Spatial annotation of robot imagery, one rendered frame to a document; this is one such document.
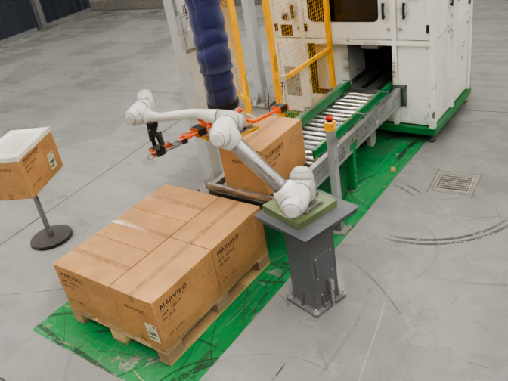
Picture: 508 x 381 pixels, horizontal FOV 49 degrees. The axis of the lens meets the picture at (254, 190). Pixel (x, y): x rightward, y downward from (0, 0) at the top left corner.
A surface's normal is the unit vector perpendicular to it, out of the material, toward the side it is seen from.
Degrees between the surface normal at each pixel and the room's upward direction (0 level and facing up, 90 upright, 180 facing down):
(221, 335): 0
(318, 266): 90
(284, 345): 0
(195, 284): 90
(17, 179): 90
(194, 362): 0
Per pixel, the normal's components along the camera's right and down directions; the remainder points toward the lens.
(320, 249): 0.64, 0.29
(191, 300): 0.81, 0.18
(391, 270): -0.15, -0.86
